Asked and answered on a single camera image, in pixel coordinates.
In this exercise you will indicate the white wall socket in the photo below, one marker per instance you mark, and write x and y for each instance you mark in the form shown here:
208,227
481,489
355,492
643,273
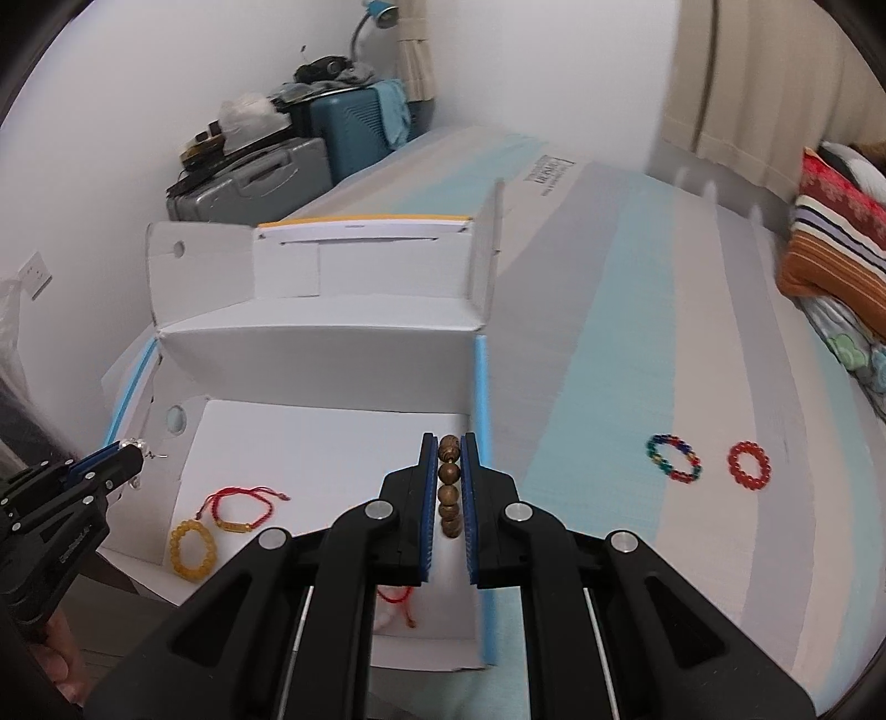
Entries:
34,275

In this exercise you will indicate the open cardboard box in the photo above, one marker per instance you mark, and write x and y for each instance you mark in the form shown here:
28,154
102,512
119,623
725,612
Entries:
310,356

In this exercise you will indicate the beige side curtain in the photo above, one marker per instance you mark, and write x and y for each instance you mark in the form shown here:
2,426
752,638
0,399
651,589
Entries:
414,62

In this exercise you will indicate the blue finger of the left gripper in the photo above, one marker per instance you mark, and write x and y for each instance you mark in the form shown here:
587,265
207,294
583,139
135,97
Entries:
113,464

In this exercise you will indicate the striped bed sheet mattress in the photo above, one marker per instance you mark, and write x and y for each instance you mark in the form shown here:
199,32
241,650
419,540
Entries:
645,373

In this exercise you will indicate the grey suitcase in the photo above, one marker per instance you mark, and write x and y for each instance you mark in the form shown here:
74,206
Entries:
265,186

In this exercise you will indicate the teal suitcase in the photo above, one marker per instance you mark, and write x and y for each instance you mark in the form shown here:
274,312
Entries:
359,127

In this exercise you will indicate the red cord bracelet small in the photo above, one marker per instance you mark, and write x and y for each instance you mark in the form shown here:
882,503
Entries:
240,509

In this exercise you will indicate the person's left hand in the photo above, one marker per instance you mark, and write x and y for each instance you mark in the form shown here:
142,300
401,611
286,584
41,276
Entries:
61,659

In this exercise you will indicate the brown fuzzy blanket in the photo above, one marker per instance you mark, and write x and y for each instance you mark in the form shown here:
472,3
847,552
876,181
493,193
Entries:
860,160

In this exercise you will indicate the floral quilt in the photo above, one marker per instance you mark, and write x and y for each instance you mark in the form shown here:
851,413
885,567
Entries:
858,349

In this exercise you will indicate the white plastic bag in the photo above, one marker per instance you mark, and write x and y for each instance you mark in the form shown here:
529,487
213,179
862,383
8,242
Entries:
249,118

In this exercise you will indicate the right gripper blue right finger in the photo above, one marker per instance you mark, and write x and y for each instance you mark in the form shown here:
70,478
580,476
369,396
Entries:
472,507

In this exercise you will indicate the blue desk lamp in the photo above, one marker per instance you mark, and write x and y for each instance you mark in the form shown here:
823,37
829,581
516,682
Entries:
381,13

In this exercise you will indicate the beige window curtain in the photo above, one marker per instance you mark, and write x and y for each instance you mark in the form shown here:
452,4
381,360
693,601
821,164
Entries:
753,84

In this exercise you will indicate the pearl earrings cluster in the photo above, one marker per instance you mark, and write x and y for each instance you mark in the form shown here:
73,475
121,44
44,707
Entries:
147,453

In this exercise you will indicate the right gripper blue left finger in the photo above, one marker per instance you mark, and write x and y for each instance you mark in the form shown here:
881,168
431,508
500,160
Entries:
425,491

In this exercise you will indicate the striped orange pillow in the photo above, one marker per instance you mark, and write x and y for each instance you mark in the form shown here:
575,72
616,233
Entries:
836,244

